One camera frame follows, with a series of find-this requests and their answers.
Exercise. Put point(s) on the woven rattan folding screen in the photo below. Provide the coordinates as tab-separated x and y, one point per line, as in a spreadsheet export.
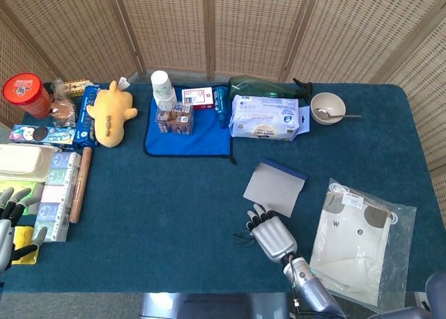
244	26

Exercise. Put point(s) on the beige bowl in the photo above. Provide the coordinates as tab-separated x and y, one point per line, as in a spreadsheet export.
331	99

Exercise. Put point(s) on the yellow plush toy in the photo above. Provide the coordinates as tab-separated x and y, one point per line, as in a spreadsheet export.
109	120

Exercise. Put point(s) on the white clamshell food box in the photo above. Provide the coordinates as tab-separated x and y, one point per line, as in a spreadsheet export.
21	162

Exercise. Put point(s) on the blue sandwich cookie box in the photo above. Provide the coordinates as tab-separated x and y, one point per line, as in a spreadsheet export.
42	135

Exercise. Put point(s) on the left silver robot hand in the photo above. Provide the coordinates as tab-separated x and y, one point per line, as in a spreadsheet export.
7	239

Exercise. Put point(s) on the metal spoon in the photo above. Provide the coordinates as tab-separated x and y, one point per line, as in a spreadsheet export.
348	116

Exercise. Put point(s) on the red lidded canister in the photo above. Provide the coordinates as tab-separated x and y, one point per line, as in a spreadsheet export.
24	89

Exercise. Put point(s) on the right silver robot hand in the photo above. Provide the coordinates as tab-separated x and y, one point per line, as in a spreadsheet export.
275	237

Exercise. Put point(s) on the white and blue tissue pack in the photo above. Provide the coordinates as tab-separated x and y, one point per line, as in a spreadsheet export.
265	118

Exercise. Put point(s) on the teal fabric table cover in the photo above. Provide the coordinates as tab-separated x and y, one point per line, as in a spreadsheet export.
157	211

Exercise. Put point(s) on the green tissue pack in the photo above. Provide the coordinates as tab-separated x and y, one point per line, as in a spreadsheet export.
21	184

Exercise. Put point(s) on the dark blue snack box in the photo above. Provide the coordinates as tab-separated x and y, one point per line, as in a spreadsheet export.
85	124

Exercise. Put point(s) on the clear coffee capsule box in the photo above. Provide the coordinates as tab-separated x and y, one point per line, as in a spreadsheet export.
174	120

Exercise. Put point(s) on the white paper cup stack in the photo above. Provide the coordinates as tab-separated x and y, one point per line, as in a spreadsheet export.
162	85

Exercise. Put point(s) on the clear bag with white garment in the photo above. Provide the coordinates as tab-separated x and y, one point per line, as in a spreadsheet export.
352	249

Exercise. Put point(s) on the bagged brown pastry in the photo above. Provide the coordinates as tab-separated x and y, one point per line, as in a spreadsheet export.
62	111

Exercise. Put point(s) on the blue cloth with black trim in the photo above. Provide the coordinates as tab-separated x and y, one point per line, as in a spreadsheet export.
188	143

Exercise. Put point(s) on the wooden rolling pin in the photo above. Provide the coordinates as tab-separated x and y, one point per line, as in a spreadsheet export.
81	185

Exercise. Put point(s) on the black thin-frame glasses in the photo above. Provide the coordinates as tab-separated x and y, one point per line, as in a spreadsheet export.
245	236

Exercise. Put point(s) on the small yellow patterned box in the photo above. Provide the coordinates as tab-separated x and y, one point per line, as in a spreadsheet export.
78	87

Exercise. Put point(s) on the pastel pocket tissue multipack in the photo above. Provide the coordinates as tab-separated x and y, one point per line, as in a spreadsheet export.
55	193

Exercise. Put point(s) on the grey robot torso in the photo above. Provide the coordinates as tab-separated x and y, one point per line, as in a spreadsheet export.
209	306

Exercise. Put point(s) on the yellow snack bag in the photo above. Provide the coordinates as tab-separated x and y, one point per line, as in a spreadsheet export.
24	233

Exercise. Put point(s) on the red and white carton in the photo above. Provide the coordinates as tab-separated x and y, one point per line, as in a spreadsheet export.
198	97

